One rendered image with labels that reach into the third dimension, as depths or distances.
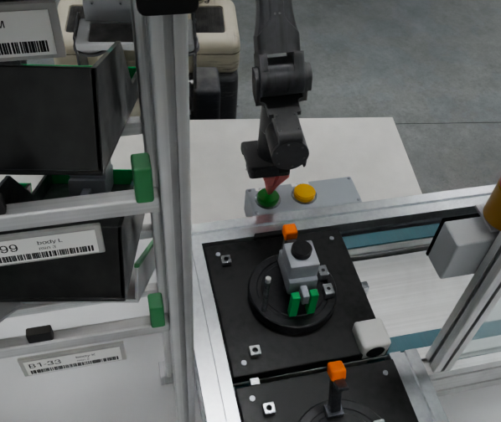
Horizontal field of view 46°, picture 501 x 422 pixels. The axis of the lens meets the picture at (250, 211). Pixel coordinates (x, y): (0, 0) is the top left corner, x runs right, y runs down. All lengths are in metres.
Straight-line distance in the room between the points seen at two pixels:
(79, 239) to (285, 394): 0.52
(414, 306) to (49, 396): 0.61
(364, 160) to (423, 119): 1.61
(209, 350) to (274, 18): 0.49
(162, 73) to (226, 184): 0.94
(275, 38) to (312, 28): 2.54
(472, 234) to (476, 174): 2.01
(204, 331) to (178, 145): 0.60
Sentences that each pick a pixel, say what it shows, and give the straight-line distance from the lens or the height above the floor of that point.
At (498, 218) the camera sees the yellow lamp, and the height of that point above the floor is 1.28.
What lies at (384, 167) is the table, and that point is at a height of 0.86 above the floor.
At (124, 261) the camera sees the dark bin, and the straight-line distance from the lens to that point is 0.53.
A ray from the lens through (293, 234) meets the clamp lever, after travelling 0.89.
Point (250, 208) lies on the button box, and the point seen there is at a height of 0.95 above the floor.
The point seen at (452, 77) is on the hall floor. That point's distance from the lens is 3.28.
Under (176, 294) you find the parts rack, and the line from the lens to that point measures 0.48.
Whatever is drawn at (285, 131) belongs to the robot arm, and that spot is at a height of 1.20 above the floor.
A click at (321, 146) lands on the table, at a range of 1.36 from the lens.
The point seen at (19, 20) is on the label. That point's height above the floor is 1.61.
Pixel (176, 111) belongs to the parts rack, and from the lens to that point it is 0.34.
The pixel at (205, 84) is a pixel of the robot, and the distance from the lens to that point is 1.69.
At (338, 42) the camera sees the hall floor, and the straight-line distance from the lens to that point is 3.34.
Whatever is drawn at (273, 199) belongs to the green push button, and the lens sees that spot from 1.07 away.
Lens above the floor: 1.76
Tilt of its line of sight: 49 degrees down
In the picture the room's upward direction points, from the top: 5 degrees clockwise
